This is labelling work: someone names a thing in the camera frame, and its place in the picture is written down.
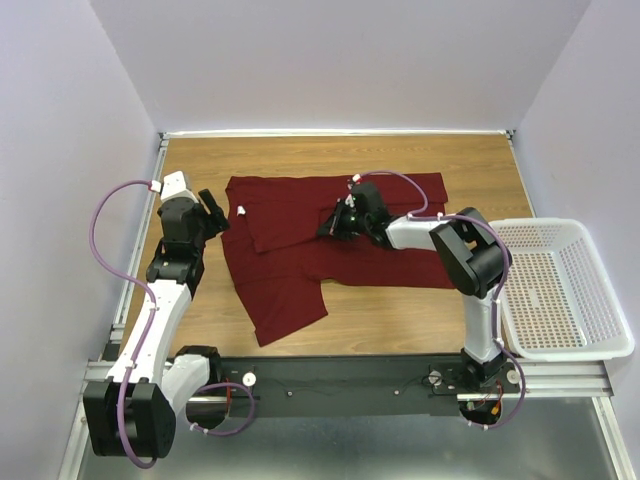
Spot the white plastic basket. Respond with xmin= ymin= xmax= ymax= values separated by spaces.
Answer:
xmin=491 ymin=218 xmax=635 ymax=362

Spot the dark red t shirt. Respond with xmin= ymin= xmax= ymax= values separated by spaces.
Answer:
xmin=222 ymin=176 xmax=452 ymax=346

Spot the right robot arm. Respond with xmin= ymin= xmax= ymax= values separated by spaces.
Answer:
xmin=316 ymin=181 xmax=512 ymax=392

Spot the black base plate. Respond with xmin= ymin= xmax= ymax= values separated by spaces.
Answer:
xmin=186 ymin=354 xmax=520 ymax=429

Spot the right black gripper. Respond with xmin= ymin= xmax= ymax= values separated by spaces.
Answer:
xmin=314 ymin=199 xmax=369 ymax=242

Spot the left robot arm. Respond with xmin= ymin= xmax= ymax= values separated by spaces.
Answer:
xmin=82 ymin=181 xmax=229 ymax=469

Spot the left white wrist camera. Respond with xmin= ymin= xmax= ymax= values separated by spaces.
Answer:
xmin=149 ymin=171 xmax=198 ymax=203

